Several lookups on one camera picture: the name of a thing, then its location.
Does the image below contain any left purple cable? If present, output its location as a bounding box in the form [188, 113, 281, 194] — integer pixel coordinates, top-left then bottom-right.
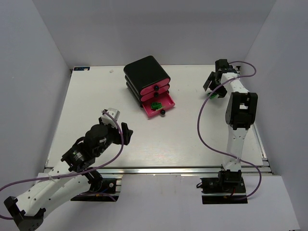
[0, 110, 126, 221]

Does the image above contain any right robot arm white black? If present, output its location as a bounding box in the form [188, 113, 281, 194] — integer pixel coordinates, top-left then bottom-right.
[203, 59, 258, 194]

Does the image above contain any pink top drawer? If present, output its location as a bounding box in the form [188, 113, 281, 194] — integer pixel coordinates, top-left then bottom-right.
[140, 78, 170, 95]

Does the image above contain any green square lego brick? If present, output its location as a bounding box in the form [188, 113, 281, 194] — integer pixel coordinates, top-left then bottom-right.
[209, 94, 219, 99]

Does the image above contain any black drawer cabinet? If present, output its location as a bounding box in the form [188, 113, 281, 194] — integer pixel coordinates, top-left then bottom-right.
[123, 55, 171, 107]

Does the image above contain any green lego plate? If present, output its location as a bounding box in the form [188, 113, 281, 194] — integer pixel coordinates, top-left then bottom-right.
[151, 102, 162, 107]

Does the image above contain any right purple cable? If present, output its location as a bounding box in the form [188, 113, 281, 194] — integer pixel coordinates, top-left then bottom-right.
[197, 60, 263, 200]

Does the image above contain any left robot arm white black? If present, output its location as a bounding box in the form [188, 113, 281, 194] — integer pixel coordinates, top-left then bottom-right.
[4, 115, 133, 231]

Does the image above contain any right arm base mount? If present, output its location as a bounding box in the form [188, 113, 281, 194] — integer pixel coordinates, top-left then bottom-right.
[196, 177, 248, 205]

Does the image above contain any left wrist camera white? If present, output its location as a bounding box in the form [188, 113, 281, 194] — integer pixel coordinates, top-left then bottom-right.
[99, 108, 120, 128]

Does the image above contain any purple cable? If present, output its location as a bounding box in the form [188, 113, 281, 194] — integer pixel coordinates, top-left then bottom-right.
[0, 110, 126, 221]
[197, 60, 263, 200]

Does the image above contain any pink bottom drawer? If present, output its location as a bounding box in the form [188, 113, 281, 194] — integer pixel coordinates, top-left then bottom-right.
[142, 92, 175, 118]

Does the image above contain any green small lego piece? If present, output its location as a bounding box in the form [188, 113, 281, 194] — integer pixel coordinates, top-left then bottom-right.
[151, 106, 164, 111]

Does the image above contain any aluminium front rail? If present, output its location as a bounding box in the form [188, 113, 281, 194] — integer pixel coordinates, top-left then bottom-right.
[97, 165, 272, 175]

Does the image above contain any left blue corner label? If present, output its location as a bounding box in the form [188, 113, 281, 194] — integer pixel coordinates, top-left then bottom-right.
[73, 66, 90, 71]

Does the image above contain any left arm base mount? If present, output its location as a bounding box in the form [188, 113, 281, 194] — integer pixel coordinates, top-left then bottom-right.
[70, 170, 120, 202]

